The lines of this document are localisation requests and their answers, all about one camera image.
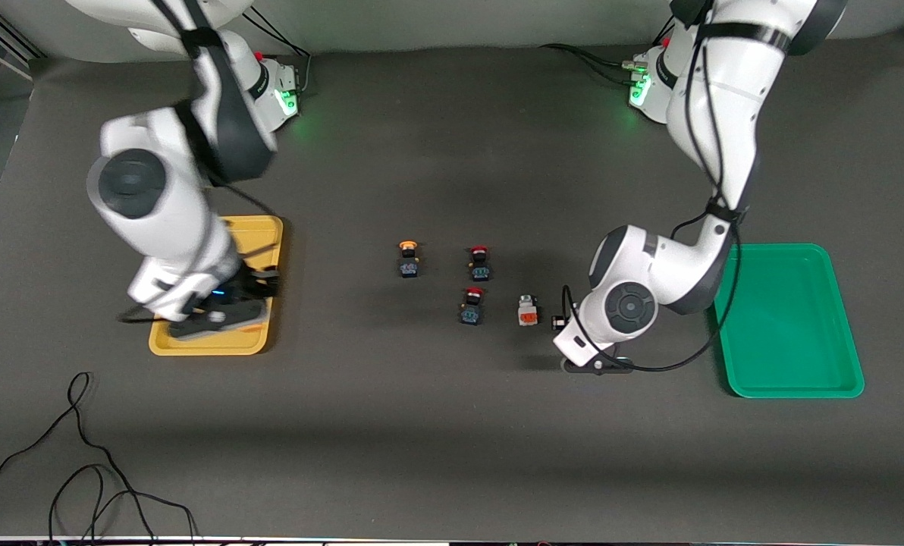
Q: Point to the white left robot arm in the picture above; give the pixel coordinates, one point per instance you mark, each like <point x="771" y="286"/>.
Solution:
<point x="725" y="91"/>

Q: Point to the black push button red cap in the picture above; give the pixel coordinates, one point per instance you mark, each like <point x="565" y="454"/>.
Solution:
<point x="480" y="263"/>
<point x="472" y="307"/>

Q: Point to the white push button orange block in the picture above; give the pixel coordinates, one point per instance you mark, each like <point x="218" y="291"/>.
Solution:
<point x="527" y="311"/>

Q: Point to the aluminium frame rail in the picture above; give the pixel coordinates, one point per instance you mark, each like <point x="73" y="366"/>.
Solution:
<point x="4" y="47"/>

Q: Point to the yellow plastic tray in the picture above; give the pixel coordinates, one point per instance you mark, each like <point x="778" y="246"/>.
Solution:
<point x="258" y="235"/>

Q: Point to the black push button yellow cap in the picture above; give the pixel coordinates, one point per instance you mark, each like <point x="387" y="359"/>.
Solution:
<point x="408" y="259"/>

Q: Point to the green plastic tray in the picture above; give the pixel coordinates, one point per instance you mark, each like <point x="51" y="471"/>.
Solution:
<point x="786" y="326"/>

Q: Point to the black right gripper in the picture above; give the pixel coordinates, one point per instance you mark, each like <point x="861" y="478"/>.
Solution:
<point x="257" y="285"/>

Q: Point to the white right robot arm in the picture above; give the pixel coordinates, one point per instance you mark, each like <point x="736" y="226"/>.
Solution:
<point x="156" y="205"/>

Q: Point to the dark grey table mat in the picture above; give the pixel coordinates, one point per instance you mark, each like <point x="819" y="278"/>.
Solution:
<point x="452" y="455"/>

